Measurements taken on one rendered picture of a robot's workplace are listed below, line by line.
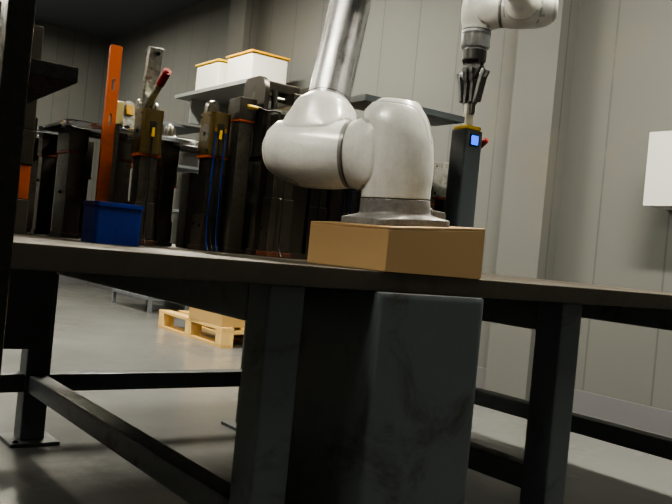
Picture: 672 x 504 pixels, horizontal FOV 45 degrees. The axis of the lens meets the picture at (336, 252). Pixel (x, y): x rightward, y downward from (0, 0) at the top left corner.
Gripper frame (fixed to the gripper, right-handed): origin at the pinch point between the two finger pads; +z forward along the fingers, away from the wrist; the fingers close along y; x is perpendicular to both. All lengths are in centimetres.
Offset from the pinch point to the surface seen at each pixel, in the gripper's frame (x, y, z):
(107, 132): 106, 17, 21
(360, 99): 44.3, -4.7, 3.7
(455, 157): 3.5, 0.2, 13.6
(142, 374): 62, 91, 97
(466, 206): 0.5, -3.6, 28.4
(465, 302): 51, -60, 54
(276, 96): 62, 11, 5
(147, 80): 97, 17, 6
